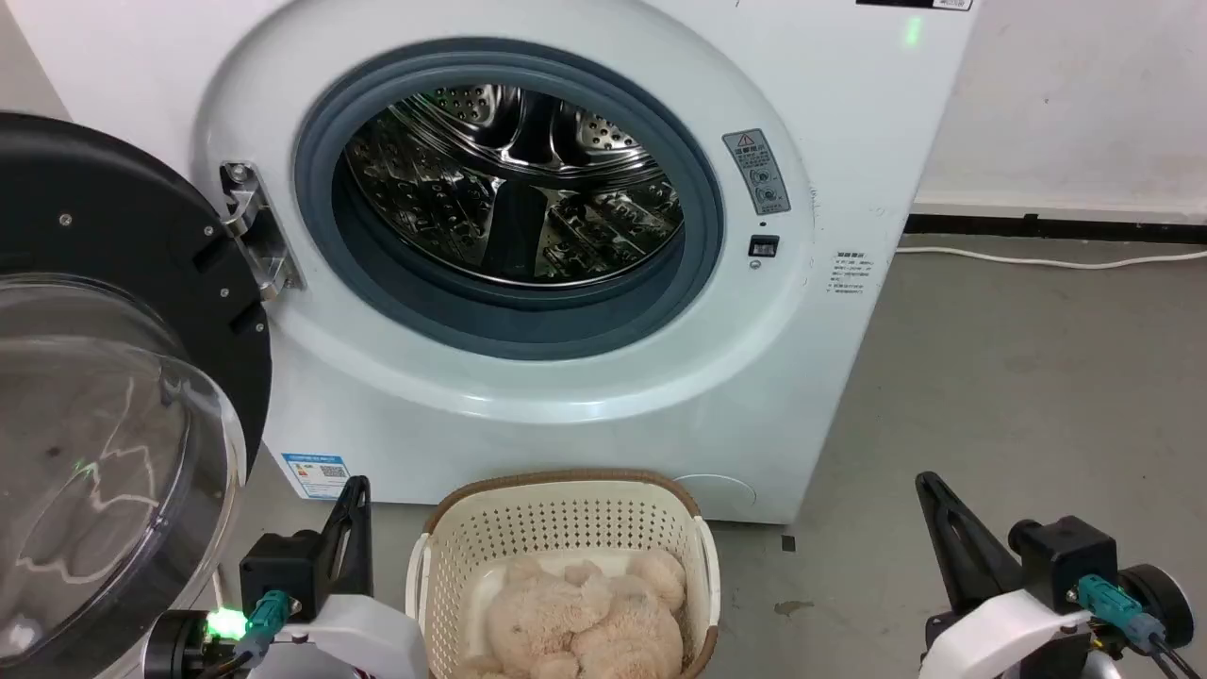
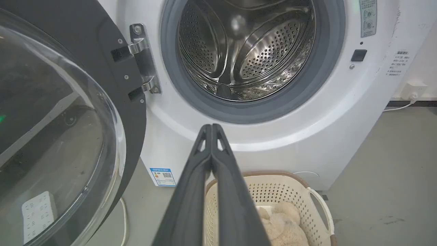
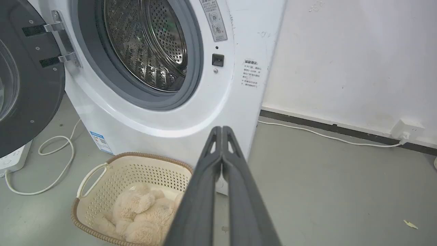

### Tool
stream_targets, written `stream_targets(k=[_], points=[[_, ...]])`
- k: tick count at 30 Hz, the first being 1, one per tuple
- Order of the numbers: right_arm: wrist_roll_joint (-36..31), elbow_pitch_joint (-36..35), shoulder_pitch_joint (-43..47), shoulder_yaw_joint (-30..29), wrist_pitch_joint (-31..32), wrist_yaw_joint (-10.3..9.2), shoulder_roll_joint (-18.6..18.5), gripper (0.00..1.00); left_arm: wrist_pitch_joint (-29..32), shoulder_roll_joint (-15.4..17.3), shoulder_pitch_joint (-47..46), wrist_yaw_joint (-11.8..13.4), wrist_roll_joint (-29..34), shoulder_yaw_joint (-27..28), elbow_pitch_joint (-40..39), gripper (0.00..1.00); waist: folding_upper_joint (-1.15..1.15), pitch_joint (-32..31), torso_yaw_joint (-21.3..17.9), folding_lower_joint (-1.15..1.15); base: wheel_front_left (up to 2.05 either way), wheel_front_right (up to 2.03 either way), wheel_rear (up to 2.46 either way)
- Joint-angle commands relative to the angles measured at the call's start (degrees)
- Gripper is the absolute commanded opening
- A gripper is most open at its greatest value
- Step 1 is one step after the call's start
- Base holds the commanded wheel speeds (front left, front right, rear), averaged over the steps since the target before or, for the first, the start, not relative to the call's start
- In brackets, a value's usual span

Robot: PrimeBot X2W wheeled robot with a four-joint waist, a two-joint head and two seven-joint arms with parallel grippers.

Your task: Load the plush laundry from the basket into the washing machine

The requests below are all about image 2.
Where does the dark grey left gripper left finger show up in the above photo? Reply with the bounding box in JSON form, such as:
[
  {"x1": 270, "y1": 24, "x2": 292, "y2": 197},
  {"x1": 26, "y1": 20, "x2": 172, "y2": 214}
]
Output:
[{"x1": 152, "y1": 124, "x2": 213, "y2": 246}]

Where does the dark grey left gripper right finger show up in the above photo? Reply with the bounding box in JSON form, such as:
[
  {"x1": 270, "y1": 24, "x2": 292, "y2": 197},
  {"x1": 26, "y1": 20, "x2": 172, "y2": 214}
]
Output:
[{"x1": 212, "y1": 124, "x2": 271, "y2": 246}]

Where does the white front-load washing machine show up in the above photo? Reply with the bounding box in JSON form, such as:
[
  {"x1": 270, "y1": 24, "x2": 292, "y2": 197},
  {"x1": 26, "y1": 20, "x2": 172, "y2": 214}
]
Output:
[{"x1": 98, "y1": 0, "x2": 437, "y2": 191}]

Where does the black washing machine door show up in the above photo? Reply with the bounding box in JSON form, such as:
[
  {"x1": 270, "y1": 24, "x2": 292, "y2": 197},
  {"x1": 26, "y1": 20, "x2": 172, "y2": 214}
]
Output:
[{"x1": 0, "y1": 0, "x2": 147, "y2": 246}]

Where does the beige plush toy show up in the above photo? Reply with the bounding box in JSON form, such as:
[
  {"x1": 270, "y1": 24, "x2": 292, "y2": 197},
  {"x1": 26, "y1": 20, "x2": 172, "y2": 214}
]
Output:
[{"x1": 256, "y1": 201, "x2": 310, "y2": 246}]

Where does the cream perforated laundry basket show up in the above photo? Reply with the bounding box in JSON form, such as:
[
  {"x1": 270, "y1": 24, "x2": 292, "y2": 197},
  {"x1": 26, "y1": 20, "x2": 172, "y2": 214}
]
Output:
[{"x1": 204, "y1": 171, "x2": 338, "y2": 246}]

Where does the white power strip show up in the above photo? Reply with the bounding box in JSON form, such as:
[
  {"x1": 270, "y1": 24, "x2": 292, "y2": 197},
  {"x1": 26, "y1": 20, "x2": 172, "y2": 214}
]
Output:
[{"x1": 22, "y1": 191, "x2": 58, "y2": 244}]

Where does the chrome door hinge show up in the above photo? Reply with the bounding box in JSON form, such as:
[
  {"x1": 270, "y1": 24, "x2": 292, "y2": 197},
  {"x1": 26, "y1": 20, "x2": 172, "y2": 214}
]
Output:
[{"x1": 128, "y1": 23, "x2": 161, "y2": 94}]

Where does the white power cable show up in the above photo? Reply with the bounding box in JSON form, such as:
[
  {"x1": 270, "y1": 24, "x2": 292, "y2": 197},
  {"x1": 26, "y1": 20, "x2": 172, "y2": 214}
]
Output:
[{"x1": 118, "y1": 197, "x2": 128, "y2": 246}]

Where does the white wall socket plug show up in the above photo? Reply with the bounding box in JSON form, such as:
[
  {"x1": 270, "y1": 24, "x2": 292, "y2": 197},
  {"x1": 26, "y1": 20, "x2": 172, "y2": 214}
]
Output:
[{"x1": 382, "y1": 81, "x2": 428, "y2": 112}]

